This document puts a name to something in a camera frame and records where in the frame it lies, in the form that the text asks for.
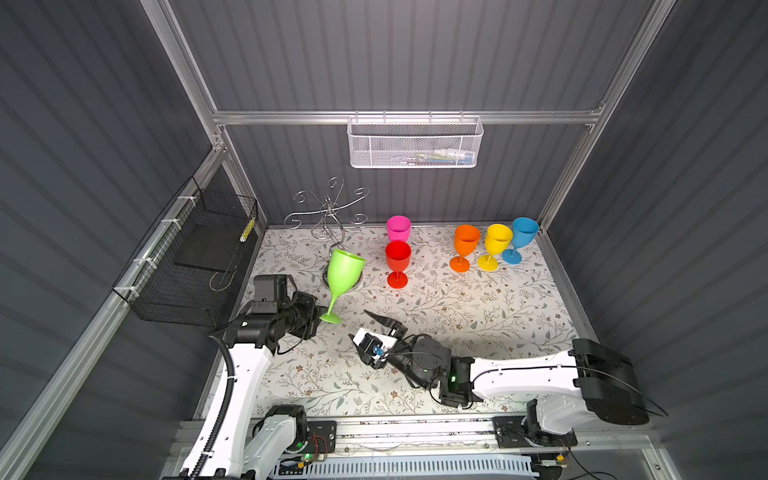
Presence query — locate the green wine glass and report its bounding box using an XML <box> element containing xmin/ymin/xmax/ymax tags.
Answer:
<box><xmin>320</xmin><ymin>249</ymin><xmax>366</xmax><ymax>324</ymax></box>

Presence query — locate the red wine glass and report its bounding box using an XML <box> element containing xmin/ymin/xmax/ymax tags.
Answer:
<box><xmin>385</xmin><ymin>241</ymin><xmax>412</xmax><ymax>289</ymax></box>

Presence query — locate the pink wine glass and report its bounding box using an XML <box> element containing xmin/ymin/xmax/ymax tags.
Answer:
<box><xmin>386</xmin><ymin>215</ymin><xmax>412</xmax><ymax>242</ymax></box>

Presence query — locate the orange wine glass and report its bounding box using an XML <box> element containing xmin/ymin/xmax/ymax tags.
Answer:
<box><xmin>449</xmin><ymin>225</ymin><xmax>481</xmax><ymax>273</ymax></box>

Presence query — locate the yellow wine glass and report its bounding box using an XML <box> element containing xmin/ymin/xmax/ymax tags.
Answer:
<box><xmin>477</xmin><ymin>224</ymin><xmax>514</xmax><ymax>272</ymax></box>

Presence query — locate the blue wine glass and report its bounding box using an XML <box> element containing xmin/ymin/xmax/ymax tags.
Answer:
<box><xmin>502</xmin><ymin>217</ymin><xmax>540</xmax><ymax>265</ymax></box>

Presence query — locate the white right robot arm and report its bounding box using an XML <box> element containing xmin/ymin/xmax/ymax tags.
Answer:
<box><xmin>350</xmin><ymin>314</ymin><xmax>668</xmax><ymax>446</ymax></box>

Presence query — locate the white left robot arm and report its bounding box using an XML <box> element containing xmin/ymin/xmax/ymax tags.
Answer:
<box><xmin>172</xmin><ymin>292</ymin><xmax>320</xmax><ymax>479</ymax></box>

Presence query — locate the chrome wine glass rack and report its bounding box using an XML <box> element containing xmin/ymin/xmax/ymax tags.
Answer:
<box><xmin>283</xmin><ymin>176</ymin><xmax>370</xmax><ymax>286</ymax></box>

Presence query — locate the yellow marker pen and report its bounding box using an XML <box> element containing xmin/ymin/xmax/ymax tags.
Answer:
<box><xmin>239</xmin><ymin>218</ymin><xmax>255</xmax><ymax>243</ymax></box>

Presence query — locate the white vented panel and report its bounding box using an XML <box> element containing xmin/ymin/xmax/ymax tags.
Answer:
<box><xmin>269</xmin><ymin>454</ymin><xmax>540</xmax><ymax>479</ymax></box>

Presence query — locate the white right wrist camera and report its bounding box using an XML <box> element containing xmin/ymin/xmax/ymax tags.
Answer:
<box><xmin>349</xmin><ymin>328</ymin><xmax>398</xmax><ymax>369</ymax></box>

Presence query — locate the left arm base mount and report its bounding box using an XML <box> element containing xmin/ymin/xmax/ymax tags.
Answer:
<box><xmin>246</xmin><ymin>405</ymin><xmax>338</xmax><ymax>460</ymax></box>

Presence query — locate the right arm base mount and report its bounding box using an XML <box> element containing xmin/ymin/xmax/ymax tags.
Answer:
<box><xmin>491</xmin><ymin>415</ymin><xmax>578</xmax><ymax>448</ymax></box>

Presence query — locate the black wire basket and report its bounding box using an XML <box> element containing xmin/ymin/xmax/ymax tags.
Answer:
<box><xmin>113</xmin><ymin>179</ymin><xmax>259</xmax><ymax>328</ymax></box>

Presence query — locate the black corrugated cable conduit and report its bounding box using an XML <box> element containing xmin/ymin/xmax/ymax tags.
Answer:
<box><xmin>185</xmin><ymin>335</ymin><xmax>236</xmax><ymax>480</ymax></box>

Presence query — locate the white wire mesh basket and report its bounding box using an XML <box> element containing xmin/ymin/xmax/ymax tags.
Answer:
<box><xmin>346</xmin><ymin>114</ymin><xmax>484</xmax><ymax>169</ymax></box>

